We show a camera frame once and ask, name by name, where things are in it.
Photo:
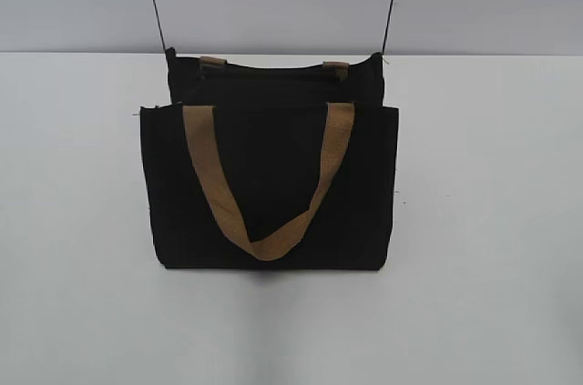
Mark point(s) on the black canvas tote bag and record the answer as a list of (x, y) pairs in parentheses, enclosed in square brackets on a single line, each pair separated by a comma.
[(353, 227)]

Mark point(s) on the tan front bag handle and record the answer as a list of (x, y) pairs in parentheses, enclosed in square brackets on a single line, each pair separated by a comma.
[(255, 181)]

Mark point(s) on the tan bag handle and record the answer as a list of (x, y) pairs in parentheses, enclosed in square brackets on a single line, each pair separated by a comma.
[(212, 67), (255, 181)]

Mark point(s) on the tan rear bag handle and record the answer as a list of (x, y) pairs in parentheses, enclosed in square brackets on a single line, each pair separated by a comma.
[(212, 67)]

